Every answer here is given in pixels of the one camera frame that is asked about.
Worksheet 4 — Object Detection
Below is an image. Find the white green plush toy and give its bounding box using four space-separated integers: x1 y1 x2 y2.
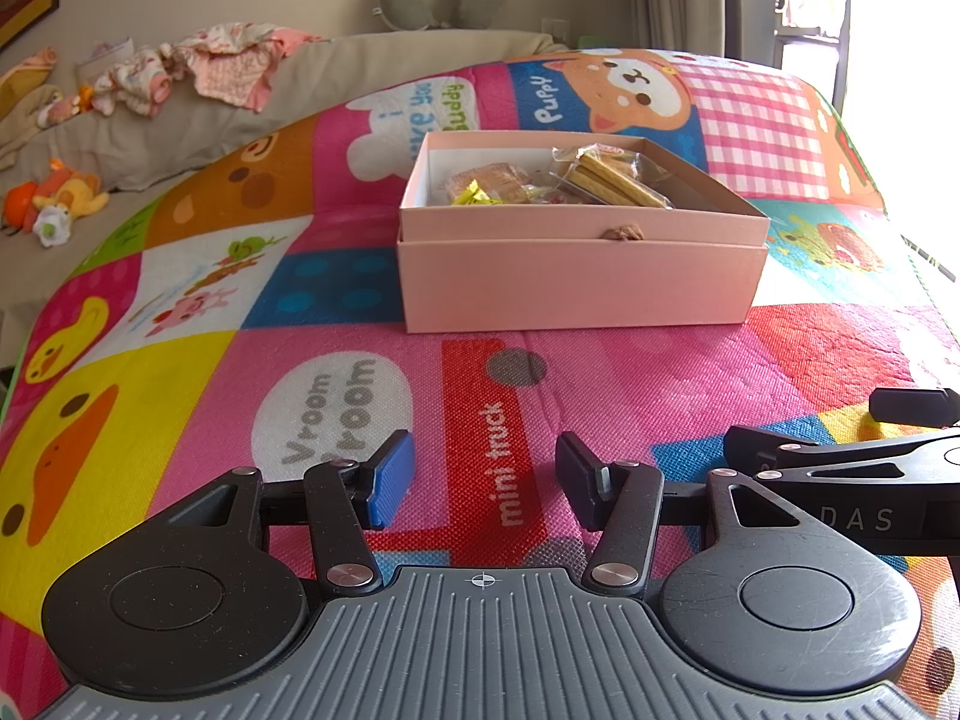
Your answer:
31 206 74 248

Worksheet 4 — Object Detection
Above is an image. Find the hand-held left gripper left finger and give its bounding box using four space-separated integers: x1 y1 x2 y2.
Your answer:
146 430 416 595

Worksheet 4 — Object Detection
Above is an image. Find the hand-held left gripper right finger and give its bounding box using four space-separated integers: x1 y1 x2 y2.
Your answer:
555 431 833 599

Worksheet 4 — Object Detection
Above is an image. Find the orange yellow plush toy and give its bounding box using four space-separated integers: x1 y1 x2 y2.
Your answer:
4 159 110 230

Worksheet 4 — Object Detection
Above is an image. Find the bread packet with barcode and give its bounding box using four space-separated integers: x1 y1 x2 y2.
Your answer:
441 163 530 205

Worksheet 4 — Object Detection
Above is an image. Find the pink cardboard box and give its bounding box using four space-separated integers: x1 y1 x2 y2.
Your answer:
397 131 772 248

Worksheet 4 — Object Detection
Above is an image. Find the small yellow packet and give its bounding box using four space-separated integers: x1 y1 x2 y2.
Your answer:
450 180 503 207

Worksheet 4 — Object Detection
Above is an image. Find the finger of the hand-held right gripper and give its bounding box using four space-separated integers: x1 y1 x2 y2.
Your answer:
724 426 960 500
868 388 960 427

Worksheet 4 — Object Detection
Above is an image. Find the pink yellow cloth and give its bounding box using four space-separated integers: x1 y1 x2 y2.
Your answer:
0 45 61 121

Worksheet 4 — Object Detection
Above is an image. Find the white floral baby garment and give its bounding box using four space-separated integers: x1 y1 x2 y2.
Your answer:
109 45 177 117

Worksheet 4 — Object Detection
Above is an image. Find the clear biscuit packet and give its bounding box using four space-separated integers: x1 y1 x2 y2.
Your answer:
551 142 676 209

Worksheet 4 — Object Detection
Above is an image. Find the colourful printed play mat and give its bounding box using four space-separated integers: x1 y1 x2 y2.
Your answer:
0 49 960 717

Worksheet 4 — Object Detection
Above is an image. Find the pink floral garment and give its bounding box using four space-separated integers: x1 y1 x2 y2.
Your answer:
176 22 327 113

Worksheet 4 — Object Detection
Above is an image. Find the beige sofa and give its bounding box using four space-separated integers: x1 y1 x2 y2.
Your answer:
0 30 571 316

